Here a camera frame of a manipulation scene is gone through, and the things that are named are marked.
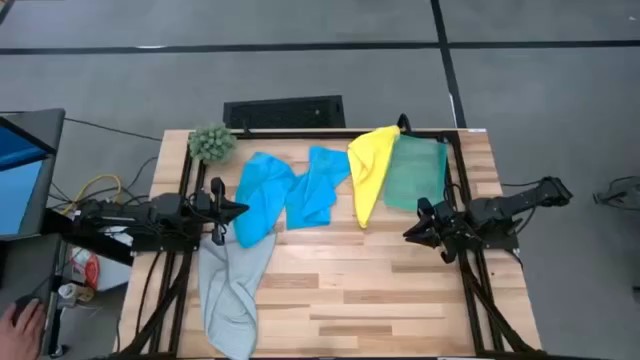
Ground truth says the teal translucent plastic bin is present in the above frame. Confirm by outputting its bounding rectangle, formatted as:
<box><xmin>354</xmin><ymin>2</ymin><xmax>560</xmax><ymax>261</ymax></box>
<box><xmin>383</xmin><ymin>133</ymin><xmax>449</xmax><ymax>213</ymax></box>

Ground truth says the person's hand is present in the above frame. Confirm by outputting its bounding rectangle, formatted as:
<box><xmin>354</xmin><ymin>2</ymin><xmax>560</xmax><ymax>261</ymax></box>
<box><xmin>0</xmin><ymin>298</ymin><xmax>48</xmax><ymax>360</ymax></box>

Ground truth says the yellow microfiber towel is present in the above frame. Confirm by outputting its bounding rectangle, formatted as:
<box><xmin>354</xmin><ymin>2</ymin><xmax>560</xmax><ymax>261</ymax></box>
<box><xmin>346</xmin><ymin>124</ymin><xmax>402</xmax><ymax>230</ymax></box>

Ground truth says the dark grey desk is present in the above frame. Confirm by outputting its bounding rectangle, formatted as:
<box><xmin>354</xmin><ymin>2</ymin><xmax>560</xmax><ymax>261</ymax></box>
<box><xmin>0</xmin><ymin>232</ymin><xmax>69</xmax><ymax>360</ymax></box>

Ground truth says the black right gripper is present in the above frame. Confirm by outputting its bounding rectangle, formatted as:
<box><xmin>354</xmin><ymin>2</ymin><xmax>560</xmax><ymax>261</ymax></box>
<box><xmin>403</xmin><ymin>199</ymin><xmax>469</xmax><ymax>265</ymax></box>

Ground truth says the green potted plant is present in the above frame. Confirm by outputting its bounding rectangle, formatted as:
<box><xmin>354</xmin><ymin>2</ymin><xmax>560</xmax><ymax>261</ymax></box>
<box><xmin>187</xmin><ymin>123</ymin><xmax>238</xmax><ymax>166</ymax></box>

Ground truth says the red white package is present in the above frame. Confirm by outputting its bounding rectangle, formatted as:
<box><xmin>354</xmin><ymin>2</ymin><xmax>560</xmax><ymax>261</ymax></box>
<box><xmin>69</xmin><ymin>246</ymin><xmax>102</xmax><ymax>292</ymax></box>

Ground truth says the white box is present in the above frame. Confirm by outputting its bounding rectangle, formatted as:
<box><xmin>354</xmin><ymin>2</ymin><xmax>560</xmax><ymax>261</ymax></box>
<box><xmin>97</xmin><ymin>252</ymin><xmax>134</xmax><ymax>292</ymax></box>

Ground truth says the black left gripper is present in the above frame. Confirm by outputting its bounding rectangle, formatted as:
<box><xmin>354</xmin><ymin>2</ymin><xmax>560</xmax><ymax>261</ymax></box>
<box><xmin>194</xmin><ymin>191</ymin><xmax>250</xmax><ymax>247</ymax></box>

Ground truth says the grey microfiber towel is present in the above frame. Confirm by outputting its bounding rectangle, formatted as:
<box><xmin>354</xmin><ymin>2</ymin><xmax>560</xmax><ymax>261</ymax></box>
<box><xmin>197</xmin><ymin>222</ymin><xmax>278</xmax><ymax>360</ymax></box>

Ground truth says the computer monitor blue screen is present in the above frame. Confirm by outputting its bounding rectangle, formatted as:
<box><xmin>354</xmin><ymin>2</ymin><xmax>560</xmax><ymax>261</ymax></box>
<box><xmin>0</xmin><ymin>107</ymin><xmax>67</xmax><ymax>242</ymax></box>

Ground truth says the beige tape roll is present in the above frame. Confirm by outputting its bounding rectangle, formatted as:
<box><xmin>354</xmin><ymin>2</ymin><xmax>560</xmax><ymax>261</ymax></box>
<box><xmin>56</xmin><ymin>281</ymin><xmax>96</xmax><ymax>307</ymax></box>

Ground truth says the blue microfiber towel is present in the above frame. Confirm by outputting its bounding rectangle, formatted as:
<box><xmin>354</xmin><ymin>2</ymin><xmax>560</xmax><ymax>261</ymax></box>
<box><xmin>284</xmin><ymin>145</ymin><xmax>352</xmax><ymax>231</ymax></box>
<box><xmin>233</xmin><ymin>151</ymin><xmax>298</xmax><ymax>250</ymax></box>

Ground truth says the thin black floor cable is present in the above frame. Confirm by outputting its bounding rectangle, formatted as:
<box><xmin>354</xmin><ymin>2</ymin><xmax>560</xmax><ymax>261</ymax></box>
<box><xmin>63</xmin><ymin>116</ymin><xmax>164</xmax><ymax>143</ymax></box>

